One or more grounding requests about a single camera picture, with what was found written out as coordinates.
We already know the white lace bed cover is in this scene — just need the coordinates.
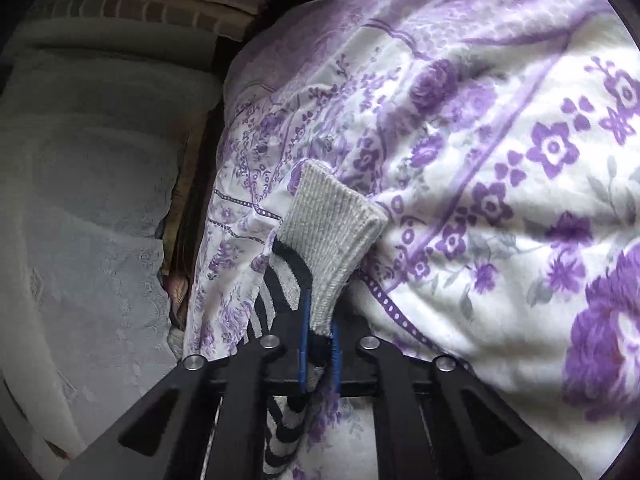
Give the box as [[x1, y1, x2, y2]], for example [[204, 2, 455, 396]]
[[0, 24, 227, 461]]

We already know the black white striped knit sweater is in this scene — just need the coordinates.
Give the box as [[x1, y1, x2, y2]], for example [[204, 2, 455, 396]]
[[246, 160, 387, 479]]

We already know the brown wooden bed frame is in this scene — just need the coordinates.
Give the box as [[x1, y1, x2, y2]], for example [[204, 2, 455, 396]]
[[160, 107, 224, 330]]

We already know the purple floral bed sheet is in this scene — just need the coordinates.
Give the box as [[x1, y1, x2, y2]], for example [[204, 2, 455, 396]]
[[183, 0, 639, 479]]

